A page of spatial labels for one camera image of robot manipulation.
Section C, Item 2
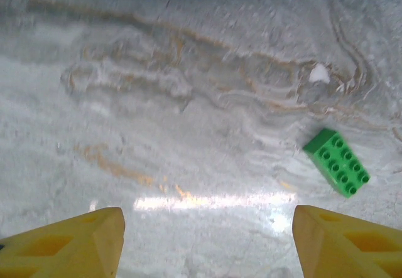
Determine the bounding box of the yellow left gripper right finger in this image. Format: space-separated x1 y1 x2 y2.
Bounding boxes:
296 205 402 278

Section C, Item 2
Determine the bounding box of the green lego brick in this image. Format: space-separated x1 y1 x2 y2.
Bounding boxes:
302 127 371 200

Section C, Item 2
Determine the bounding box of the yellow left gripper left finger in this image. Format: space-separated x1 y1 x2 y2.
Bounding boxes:
0 207 126 278

